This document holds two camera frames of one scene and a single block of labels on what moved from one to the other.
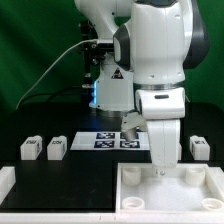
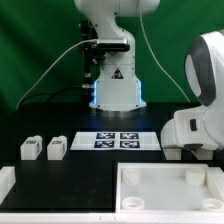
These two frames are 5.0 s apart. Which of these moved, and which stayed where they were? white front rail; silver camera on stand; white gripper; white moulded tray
Moved: white gripper
Stayed: white moulded tray; silver camera on stand; white front rail
